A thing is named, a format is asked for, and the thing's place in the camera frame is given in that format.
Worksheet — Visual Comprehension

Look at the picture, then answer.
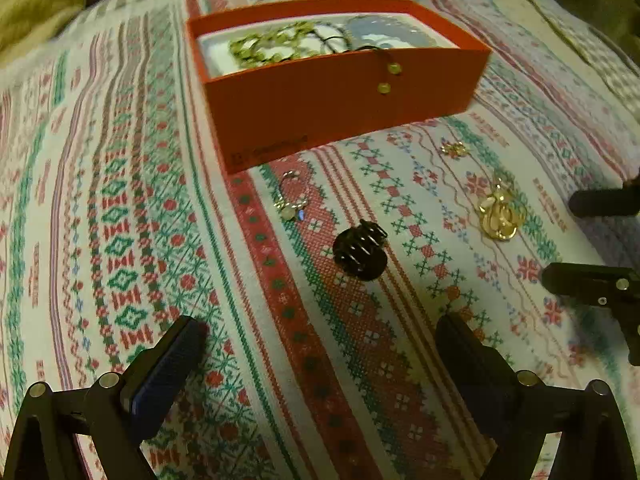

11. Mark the black claw hair clip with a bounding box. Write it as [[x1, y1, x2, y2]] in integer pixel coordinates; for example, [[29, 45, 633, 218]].
[[332, 219, 388, 282]]

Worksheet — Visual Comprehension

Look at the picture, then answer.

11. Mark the ring earring with pearl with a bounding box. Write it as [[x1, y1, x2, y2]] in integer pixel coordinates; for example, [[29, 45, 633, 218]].
[[274, 170, 309, 222]]

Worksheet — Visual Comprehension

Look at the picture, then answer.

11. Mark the green bead bracelet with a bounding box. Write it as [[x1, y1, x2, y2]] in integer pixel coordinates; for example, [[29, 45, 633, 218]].
[[228, 19, 404, 97]]

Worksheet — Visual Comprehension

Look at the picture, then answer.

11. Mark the red jewelry box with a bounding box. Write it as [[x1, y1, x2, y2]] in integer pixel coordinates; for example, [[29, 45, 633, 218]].
[[186, 0, 490, 174]]

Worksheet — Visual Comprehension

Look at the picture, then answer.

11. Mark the small gold flower earring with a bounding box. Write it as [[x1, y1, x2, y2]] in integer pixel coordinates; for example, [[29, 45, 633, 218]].
[[439, 142, 469, 159]]

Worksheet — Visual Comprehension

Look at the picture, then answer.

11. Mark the patterned embroidered cloth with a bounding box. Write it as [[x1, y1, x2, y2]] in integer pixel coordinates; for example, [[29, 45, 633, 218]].
[[1, 0, 639, 479]]

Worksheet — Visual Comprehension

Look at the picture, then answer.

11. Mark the blue bead bracelet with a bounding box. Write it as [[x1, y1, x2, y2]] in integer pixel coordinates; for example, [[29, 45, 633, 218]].
[[344, 13, 444, 52]]

